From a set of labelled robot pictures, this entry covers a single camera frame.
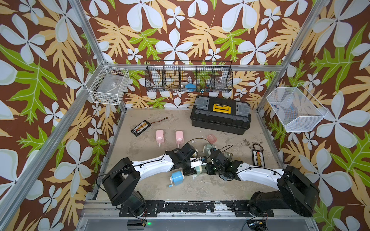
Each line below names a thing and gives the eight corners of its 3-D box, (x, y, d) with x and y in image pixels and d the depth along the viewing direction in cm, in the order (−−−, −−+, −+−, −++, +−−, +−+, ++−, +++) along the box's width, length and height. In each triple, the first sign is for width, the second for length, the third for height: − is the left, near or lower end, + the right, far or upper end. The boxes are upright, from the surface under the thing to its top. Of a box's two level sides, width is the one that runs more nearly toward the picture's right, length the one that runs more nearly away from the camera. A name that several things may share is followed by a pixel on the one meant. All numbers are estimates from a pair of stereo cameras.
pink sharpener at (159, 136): (155, 146, 99) (154, 141, 94) (157, 135, 105) (156, 130, 100) (163, 146, 99) (162, 141, 94) (164, 135, 105) (163, 130, 100)
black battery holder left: (131, 132, 108) (130, 130, 106) (145, 121, 115) (145, 119, 113) (136, 137, 106) (135, 135, 104) (151, 125, 112) (150, 123, 111)
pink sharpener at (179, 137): (175, 147, 99) (175, 142, 93) (176, 136, 105) (175, 130, 99) (183, 147, 99) (183, 142, 93) (183, 136, 105) (183, 130, 99)
